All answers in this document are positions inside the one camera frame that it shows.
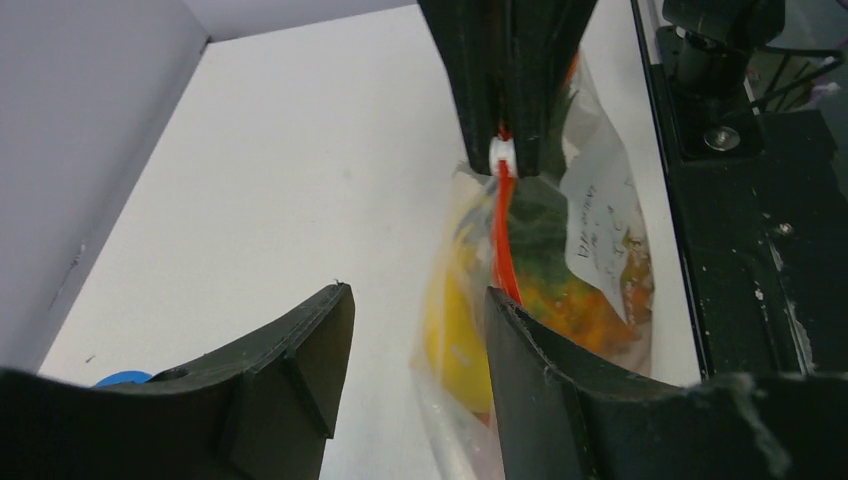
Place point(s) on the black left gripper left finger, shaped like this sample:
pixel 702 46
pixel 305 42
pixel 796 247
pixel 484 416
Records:
pixel 260 407

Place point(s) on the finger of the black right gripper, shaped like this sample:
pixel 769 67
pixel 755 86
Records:
pixel 544 40
pixel 471 37

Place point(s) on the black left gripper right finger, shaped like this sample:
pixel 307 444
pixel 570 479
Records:
pixel 563 412

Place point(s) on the orange toy pineapple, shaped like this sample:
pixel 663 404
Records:
pixel 578 239

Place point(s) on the yellow toy banana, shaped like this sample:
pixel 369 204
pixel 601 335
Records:
pixel 451 343

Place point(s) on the blue plastic bin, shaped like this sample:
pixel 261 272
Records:
pixel 128 376

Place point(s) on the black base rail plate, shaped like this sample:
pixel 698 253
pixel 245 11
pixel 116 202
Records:
pixel 756 184

